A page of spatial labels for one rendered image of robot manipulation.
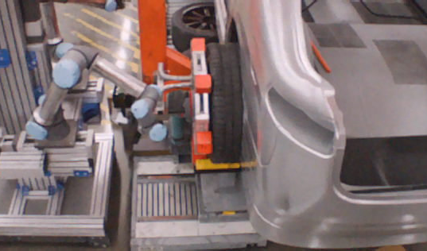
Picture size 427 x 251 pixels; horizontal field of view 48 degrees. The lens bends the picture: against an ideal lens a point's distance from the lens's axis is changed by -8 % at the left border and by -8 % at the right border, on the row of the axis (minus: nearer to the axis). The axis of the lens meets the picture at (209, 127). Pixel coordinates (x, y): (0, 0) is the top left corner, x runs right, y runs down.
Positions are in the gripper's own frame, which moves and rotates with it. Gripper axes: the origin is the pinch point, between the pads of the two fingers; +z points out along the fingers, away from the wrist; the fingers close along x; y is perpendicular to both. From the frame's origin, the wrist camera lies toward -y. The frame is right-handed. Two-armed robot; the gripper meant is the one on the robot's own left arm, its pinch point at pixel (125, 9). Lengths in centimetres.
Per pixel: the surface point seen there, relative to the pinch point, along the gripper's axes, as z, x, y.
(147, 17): -21.8, 21.7, 32.3
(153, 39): -7.6, 18.8, 38.9
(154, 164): 63, -19, 87
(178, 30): 84, 12, -31
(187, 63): 23, 29, 44
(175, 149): 47, 3, 88
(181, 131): 16, 19, 92
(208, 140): -22, 42, 120
